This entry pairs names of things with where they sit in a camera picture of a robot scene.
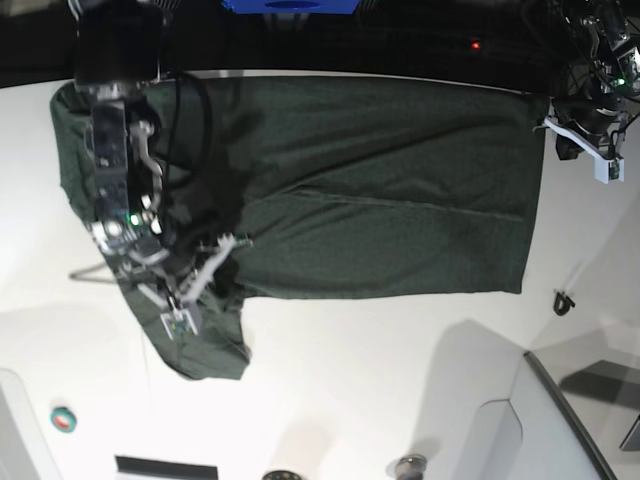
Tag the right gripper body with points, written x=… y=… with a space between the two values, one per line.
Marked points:
x=157 y=275

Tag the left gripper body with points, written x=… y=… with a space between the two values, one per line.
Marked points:
x=597 y=125

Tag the dark green t-shirt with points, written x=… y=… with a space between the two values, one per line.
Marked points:
x=348 y=188

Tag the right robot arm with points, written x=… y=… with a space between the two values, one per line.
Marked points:
x=118 y=57

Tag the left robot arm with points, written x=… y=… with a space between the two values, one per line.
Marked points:
x=598 y=57

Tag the black clip on table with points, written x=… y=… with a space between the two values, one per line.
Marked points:
x=562 y=304

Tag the black round dial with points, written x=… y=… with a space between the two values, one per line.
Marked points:
x=281 y=475

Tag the grey round knob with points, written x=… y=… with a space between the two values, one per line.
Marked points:
x=410 y=467

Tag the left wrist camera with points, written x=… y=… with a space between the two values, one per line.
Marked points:
x=607 y=171

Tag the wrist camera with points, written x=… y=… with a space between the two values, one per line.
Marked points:
x=179 y=322
x=607 y=171

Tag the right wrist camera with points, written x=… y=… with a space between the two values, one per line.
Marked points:
x=179 y=322

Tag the blue mount plate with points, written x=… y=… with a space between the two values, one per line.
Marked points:
x=245 y=7

